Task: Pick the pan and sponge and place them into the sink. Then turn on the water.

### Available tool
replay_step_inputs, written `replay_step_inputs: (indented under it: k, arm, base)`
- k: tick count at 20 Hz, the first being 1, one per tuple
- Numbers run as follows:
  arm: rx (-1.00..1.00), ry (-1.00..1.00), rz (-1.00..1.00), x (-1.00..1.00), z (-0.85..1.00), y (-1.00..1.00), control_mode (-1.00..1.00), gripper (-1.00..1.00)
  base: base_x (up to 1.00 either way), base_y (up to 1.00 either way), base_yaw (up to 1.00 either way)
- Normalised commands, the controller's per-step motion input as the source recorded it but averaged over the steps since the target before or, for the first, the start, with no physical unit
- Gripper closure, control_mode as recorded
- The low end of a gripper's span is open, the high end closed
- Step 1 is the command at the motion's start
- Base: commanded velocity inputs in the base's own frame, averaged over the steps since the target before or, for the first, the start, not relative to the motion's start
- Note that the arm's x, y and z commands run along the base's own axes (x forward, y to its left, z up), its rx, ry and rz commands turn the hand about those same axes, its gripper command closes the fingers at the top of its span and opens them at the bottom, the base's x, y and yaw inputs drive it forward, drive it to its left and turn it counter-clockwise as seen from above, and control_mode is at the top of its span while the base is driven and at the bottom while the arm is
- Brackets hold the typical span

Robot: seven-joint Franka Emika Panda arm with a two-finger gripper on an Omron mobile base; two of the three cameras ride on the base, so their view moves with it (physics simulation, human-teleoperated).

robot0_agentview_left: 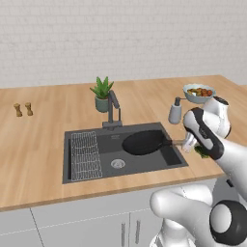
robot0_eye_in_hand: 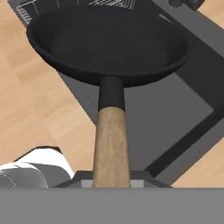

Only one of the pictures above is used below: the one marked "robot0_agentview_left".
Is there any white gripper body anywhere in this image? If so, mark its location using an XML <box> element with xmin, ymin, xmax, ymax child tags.
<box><xmin>181</xmin><ymin>132</ymin><xmax>198</xmax><ymax>153</ymax></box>

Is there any green sponge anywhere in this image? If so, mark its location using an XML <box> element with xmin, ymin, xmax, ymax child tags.
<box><xmin>194</xmin><ymin>145</ymin><xmax>210</xmax><ymax>159</ymax></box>

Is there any black frying pan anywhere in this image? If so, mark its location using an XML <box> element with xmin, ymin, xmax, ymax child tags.
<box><xmin>122</xmin><ymin>129</ymin><xmax>187</xmax><ymax>157</ymax></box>

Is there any silver sink drain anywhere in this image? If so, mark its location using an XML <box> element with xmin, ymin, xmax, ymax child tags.
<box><xmin>110</xmin><ymin>157</ymin><xmax>126</xmax><ymax>170</ymax></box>

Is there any dark grey sink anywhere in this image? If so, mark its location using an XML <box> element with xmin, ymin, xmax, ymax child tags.
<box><xmin>62</xmin><ymin>122</ymin><xmax>190</xmax><ymax>185</ymax></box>

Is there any grey soap dispenser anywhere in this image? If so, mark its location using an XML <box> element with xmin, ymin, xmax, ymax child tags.
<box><xmin>168</xmin><ymin>96</ymin><xmax>191</xmax><ymax>125</ymax></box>

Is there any grey bowl of fruit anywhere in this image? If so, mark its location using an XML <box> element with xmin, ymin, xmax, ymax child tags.
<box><xmin>182</xmin><ymin>83</ymin><xmax>217</xmax><ymax>105</ymax></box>

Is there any dark grey tap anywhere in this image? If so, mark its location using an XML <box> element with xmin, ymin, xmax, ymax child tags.
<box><xmin>101</xmin><ymin>90</ymin><xmax>124</xmax><ymax>130</ymax></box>

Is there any grey cupboard door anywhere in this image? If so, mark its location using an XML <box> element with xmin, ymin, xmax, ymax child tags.
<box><xmin>128</xmin><ymin>208</ymin><xmax>166</xmax><ymax>247</ymax></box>
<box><xmin>0</xmin><ymin>229</ymin><xmax>45</xmax><ymax>247</ymax></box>
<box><xmin>33</xmin><ymin>213</ymin><xmax>131</xmax><ymax>247</ymax></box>

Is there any green plant in grey pot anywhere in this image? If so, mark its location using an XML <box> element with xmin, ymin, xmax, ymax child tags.
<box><xmin>89</xmin><ymin>75</ymin><xmax>116</xmax><ymax>114</ymax></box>

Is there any grey drawer front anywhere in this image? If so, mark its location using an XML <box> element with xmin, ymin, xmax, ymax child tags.
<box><xmin>29</xmin><ymin>188</ymin><xmax>154</xmax><ymax>232</ymax></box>
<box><xmin>0</xmin><ymin>207</ymin><xmax>35</xmax><ymax>237</ymax></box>

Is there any silver cupboard handle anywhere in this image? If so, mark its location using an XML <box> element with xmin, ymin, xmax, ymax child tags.
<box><xmin>121</xmin><ymin>222</ymin><xmax>127</xmax><ymax>247</ymax></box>
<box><xmin>134</xmin><ymin>219</ymin><xmax>142</xmax><ymax>246</ymax></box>

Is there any white wire rack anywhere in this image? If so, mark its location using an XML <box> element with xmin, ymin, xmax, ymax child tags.
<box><xmin>69</xmin><ymin>130</ymin><xmax>104</xmax><ymax>182</ymax></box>

